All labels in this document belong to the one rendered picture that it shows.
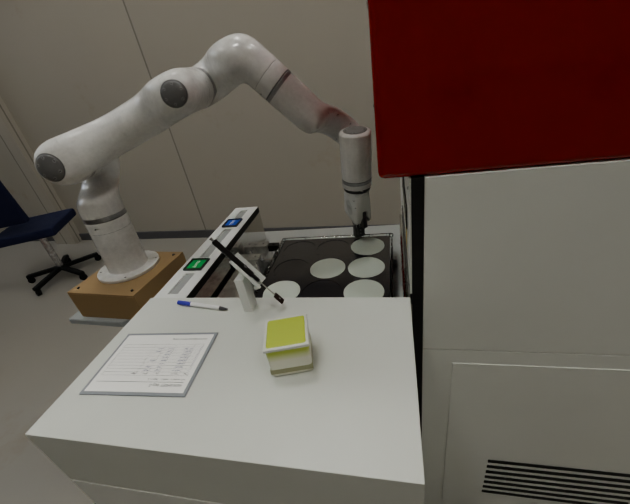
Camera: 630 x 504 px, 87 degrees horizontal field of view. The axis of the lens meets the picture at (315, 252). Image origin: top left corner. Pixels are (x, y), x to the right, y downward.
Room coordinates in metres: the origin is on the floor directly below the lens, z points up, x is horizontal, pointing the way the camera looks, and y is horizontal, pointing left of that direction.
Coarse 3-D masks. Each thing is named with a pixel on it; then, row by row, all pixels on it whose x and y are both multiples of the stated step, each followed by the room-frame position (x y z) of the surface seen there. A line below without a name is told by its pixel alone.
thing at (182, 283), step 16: (240, 208) 1.22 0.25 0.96; (256, 208) 1.19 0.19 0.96; (240, 224) 1.06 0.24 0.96; (208, 240) 0.98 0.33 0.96; (224, 240) 0.96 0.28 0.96; (192, 256) 0.89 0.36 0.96; (208, 256) 0.88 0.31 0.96; (192, 272) 0.80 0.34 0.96; (176, 288) 0.74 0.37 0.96; (192, 288) 0.72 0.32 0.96
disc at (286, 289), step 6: (276, 282) 0.77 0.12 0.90; (282, 282) 0.76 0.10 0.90; (288, 282) 0.75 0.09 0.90; (294, 282) 0.75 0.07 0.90; (270, 288) 0.74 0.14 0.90; (276, 288) 0.74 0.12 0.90; (282, 288) 0.73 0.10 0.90; (288, 288) 0.73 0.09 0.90; (294, 288) 0.72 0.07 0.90; (264, 294) 0.72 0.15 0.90; (270, 294) 0.71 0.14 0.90; (282, 294) 0.71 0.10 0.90; (288, 294) 0.70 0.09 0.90; (294, 294) 0.70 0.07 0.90
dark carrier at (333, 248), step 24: (288, 240) 1.00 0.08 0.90; (312, 240) 0.97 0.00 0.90; (336, 240) 0.94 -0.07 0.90; (384, 240) 0.88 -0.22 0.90; (288, 264) 0.85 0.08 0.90; (312, 264) 0.82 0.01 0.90; (264, 288) 0.75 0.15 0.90; (312, 288) 0.71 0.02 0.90; (336, 288) 0.69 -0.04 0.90; (384, 288) 0.65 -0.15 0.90
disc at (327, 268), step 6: (330, 258) 0.84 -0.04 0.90; (318, 264) 0.82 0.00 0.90; (324, 264) 0.81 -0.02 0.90; (330, 264) 0.81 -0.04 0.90; (336, 264) 0.80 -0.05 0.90; (342, 264) 0.79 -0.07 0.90; (312, 270) 0.79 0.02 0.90; (318, 270) 0.79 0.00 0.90; (324, 270) 0.78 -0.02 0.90; (330, 270) 0.78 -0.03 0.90; (336, 270) 0.77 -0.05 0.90; (342, 270) 0.77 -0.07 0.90; (318, 276) 0.76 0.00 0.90; (324, 276) 0.75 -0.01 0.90; (330, 276) 0.75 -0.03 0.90
